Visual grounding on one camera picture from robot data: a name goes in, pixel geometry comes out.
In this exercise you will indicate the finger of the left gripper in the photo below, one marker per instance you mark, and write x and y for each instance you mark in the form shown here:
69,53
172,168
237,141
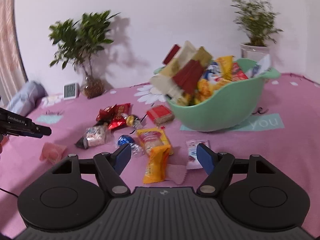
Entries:
41,130
32,135

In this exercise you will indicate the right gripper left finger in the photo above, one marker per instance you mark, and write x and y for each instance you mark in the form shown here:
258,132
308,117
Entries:
109,168

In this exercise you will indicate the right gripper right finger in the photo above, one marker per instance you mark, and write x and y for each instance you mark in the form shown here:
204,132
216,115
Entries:
218,168

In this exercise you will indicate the pink snack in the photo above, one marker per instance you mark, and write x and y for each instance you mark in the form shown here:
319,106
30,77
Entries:
52,152

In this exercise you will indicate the orange small snack packet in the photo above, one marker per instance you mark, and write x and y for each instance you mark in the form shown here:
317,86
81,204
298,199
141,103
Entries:
157,164

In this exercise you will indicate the yellow red bread packet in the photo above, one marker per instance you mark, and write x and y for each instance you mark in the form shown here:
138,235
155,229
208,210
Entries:
151,137

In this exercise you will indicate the red foil candy packet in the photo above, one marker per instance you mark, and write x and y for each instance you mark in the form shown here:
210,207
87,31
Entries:
114,117

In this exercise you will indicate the yellow corn snack bag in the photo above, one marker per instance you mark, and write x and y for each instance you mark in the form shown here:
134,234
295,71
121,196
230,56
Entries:
217,74

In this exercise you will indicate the large red white snack bag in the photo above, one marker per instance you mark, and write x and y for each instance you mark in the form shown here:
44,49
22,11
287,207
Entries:
237,73

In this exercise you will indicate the beige gold pouch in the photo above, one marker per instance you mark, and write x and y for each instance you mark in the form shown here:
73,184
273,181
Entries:
176,59

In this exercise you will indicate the dark red packet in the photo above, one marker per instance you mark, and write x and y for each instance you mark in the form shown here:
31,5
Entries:
188,77

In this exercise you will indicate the blue white rice cracker pack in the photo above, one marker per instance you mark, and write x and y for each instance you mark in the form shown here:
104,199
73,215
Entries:
260,67

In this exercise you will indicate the person left hand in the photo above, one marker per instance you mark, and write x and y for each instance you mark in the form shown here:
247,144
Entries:
4,140

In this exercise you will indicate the grey blue folded cloth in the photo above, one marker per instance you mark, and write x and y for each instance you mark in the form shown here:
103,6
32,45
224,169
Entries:
25,100

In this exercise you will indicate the white purple candy packet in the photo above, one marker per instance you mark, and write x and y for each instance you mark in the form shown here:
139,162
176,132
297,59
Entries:
193,163

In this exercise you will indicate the blue foil chocolate ball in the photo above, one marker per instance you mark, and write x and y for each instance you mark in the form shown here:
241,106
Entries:
135,148

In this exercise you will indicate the white marshmallow snack pack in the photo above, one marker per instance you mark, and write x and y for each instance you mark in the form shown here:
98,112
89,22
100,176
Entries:
94,136

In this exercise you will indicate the pink serrated small packet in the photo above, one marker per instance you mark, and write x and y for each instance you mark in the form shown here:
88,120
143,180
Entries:
175,173

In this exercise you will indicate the white digital clock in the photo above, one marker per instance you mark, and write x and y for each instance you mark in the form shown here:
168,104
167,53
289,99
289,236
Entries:
70,91

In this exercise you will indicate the gold foil chocolate ball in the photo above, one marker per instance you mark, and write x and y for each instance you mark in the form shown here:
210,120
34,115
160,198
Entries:
134,122

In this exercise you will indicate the green plastic bowl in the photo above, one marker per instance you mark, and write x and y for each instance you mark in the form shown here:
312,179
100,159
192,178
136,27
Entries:
228,107

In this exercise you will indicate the red wrapped wafer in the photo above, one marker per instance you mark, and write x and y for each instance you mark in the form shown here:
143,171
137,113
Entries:
160,115

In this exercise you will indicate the pink floral tablecloth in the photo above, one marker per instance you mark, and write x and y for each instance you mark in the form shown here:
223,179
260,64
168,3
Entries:
285,132

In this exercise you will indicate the leafy plant in glass vase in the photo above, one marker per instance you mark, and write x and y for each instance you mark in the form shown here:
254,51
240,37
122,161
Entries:
77,42

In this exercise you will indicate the small plant in white pot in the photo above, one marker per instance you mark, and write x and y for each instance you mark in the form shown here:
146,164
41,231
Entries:
257,19

